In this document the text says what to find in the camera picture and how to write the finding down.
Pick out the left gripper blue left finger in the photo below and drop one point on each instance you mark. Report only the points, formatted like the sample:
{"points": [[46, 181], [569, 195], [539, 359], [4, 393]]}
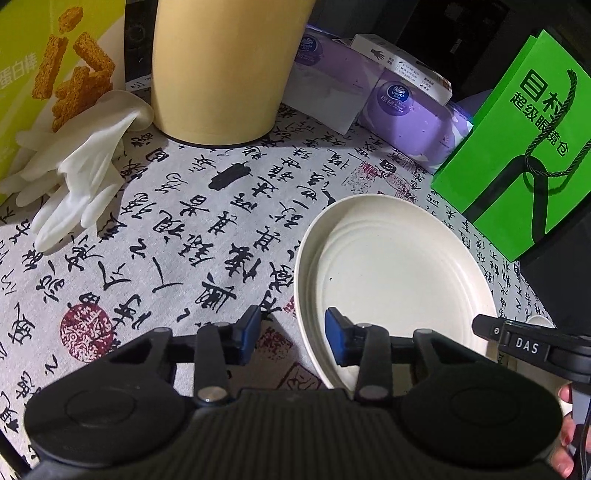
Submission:
{"points": [[247, 332]]}

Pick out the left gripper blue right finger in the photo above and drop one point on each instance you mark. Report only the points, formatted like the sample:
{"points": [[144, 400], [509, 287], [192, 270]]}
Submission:
{"points": [[340, 332]]}

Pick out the person's right hand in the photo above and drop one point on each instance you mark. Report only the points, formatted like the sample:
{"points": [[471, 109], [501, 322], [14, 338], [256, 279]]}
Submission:
{"points": [[560, 459]]}

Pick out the black paper bag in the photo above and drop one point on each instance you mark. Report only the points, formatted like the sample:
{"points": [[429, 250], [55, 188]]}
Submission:
{"points": [[558, 270]]}

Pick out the calligraphy print tablecloth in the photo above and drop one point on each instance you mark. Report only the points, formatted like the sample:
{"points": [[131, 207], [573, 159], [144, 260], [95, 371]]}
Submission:
{"points": [[118, 351]]}

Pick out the green paper bag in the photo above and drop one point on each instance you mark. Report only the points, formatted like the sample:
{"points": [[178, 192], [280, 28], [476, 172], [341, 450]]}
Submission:
{"points": [[526, 164]]}

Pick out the white rubber gloves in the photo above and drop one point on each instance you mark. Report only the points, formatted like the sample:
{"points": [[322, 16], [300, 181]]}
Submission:
{"points": [[74, 166]]}

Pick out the purple tissue pack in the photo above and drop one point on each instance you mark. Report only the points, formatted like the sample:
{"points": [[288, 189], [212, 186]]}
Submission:
{"points": [[338, 86]]}

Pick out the yellow thermos jug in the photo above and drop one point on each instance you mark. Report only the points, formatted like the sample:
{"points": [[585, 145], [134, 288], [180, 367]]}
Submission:
{"points": [[220, 67]]}

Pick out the white small box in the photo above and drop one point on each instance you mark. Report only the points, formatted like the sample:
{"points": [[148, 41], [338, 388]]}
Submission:
{"points": [[404, 65]]}

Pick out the yellow snack box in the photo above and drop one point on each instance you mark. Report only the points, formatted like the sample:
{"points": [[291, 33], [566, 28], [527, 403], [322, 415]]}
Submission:
{"points": [[57, 58]]}

